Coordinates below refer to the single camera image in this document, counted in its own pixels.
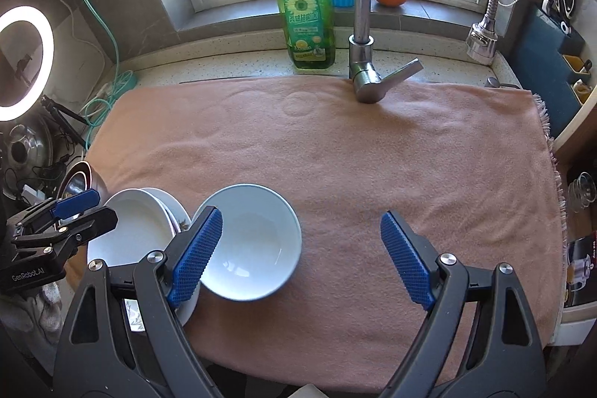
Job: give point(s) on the dark red printed box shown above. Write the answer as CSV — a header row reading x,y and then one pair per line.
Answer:
x,y
583,272

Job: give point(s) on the black tripod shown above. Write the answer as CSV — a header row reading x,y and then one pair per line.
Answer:
x,y
60,111

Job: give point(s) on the red steel bowl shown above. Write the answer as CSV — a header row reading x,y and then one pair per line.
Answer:
x,y
74,174

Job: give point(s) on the glass jar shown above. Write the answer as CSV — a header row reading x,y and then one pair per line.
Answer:
x,y
583,190

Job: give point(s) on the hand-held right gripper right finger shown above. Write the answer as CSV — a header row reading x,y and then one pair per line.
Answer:
x,y
405,263

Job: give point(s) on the steel pot lid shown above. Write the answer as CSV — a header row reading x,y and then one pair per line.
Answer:
x,y
23,146

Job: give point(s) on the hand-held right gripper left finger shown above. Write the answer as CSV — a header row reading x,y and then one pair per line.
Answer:
x,y
196,258

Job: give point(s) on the chrome faucet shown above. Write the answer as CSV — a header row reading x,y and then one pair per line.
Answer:
x,y
361,6

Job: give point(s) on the peach cloth mat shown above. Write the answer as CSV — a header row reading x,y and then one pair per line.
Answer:
x,y
350,155

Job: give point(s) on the blue knife holder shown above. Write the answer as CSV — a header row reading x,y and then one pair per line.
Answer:
x,y
541,53

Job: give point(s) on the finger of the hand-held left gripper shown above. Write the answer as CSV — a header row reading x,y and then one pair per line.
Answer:
x,y
77,202
93,223

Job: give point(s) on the white plate with leaf print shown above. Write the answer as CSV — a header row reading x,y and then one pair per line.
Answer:
x,y
135,230

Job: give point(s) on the pale green bowl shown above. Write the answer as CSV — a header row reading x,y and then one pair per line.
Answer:
x,y
261,239

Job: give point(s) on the stainless steel bowl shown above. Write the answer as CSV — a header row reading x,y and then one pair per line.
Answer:
x,y
100,188

